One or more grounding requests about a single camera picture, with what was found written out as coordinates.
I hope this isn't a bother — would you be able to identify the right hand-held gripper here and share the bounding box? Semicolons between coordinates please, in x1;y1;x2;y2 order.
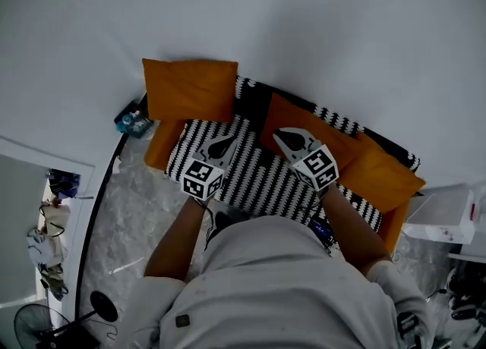
272;127;340;193

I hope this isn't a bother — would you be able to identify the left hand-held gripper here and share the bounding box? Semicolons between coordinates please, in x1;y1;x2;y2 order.
179;133;240;202

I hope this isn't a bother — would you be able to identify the orange cushion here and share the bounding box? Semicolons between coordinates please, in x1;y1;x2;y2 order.
336;133;427;215
259;92;364;174
141;58;240;124

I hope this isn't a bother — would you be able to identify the black white patterned sofa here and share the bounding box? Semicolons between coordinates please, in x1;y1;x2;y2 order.
144;74;422;256

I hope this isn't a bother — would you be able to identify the person's left forearm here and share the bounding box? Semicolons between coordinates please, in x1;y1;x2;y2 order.
143;197;213;284

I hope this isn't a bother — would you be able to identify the person's right forearm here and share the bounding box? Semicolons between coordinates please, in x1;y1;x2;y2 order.
320;184;392;272

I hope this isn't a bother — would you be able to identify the person's black shoe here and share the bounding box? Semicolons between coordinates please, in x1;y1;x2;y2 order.
214;210;235;233

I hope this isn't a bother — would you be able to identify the black controller box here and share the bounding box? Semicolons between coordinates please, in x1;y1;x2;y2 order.
308;218;338;253

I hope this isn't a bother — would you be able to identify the person's white shirt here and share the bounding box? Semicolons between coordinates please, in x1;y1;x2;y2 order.
113;214;432;349

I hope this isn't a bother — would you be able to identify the purple bag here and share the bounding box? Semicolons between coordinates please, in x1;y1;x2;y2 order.
47;168;82;200

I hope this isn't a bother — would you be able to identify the white water dispenser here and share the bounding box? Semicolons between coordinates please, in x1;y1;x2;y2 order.
401;187;478;245

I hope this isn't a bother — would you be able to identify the beige cloth bag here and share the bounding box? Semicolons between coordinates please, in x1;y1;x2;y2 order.
39;197;72;239

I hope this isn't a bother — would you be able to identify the black round stand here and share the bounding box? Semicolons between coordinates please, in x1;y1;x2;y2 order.
49;290;119;337

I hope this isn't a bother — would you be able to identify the light cloth pile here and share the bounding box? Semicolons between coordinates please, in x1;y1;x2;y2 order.
25;225;69;303

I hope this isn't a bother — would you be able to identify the black floor fan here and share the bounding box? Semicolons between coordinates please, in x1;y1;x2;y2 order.
13;303;73;349

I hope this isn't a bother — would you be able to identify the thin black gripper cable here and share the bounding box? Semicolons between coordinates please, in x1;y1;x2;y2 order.
197;197;218;252

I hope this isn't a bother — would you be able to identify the black white strap buckle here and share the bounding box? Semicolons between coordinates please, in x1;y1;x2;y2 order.
396;311;422;349

